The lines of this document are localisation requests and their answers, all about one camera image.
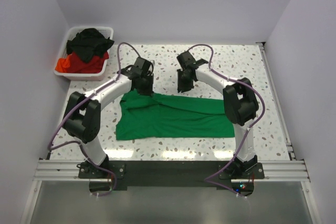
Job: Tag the white laundry basket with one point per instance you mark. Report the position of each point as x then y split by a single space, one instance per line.
106 31

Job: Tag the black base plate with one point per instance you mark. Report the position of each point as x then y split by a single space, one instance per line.
120 175

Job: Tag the black t shirt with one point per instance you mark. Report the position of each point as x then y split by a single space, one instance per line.
88 43

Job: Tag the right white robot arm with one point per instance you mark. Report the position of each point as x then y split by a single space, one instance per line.
240 103

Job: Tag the orange t shirt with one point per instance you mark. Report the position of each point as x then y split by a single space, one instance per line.
63 65

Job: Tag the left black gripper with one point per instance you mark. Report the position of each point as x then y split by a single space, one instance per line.
149 91

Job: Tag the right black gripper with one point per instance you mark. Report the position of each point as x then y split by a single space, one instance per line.
181 86

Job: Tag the green t shirt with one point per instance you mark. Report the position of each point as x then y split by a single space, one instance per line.
168 116

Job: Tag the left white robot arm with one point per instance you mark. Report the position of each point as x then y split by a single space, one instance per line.
82 117

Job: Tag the red t shirt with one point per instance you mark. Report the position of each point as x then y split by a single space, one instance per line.
74 64

